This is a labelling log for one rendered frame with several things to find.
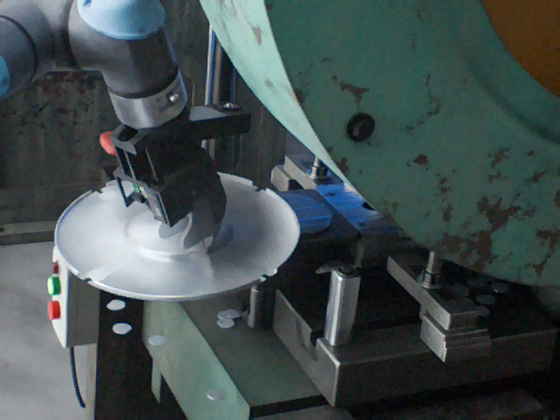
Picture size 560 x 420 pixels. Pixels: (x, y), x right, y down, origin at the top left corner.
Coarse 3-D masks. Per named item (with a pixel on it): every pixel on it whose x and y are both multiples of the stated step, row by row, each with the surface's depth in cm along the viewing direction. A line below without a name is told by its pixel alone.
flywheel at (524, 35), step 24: (504, 0) 99; (528, 0) 100; (552, 0) 101; (504, 24) 100; (528, 24) 101; (552, 24) 102; (528, 48) 102; (552, 48) 103; (528, 72) 103; (552, 72) 104
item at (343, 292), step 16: (336, 272) 133; (352, 272) 133; (336, 288) 133; (352, 288) 133; (336, 304) 133; (352, 304) 134; (336, 320) 134; (352, 320) 135; (336, 336) 135; (352, 336) 136
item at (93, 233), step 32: (96, 192) 149; (128, 192) 149; (64, 224) 142; (96, 224) 142; (128, 224) 142; (224, 224) 142; (256, 224) 143; (288, 224) 143; (64, 256) 136; (96, 256) 136; (128, 256) 136; (160, 256) 136; (192, 256) 136; (224, 256) 137; (256, 256) 137; (288, 256) 136; (128, 288) 131; (160, 288) 131; (192, 288) 131; (224, 288) 131
